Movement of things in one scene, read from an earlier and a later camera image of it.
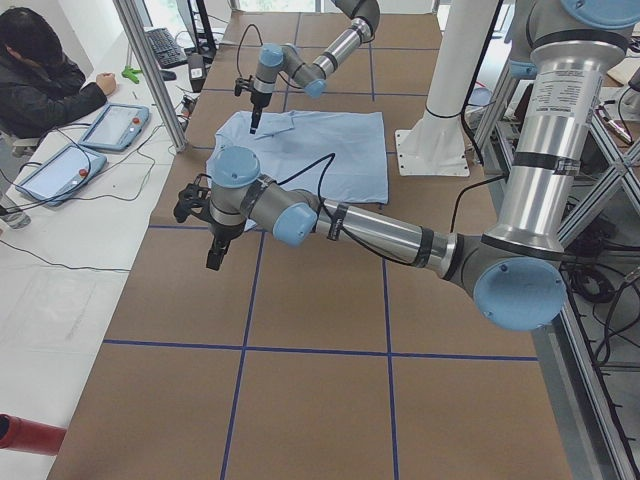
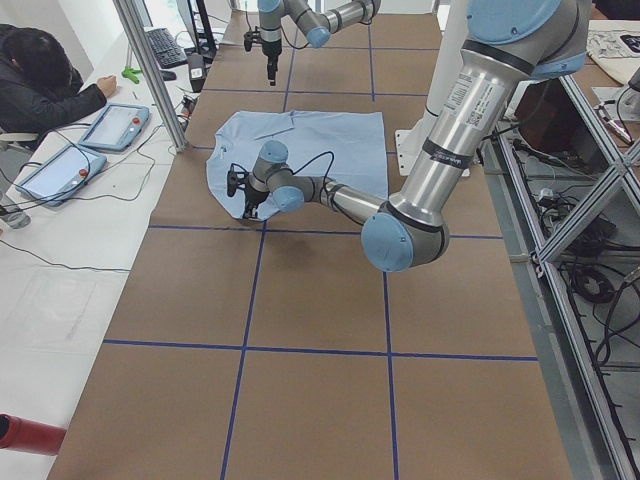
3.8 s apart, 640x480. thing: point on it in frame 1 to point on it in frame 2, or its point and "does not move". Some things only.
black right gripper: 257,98 to 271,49
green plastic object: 132,74 does not move
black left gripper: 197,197 to 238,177
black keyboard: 165,48 does not move
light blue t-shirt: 338,155 does not move
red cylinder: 18,433 does not move
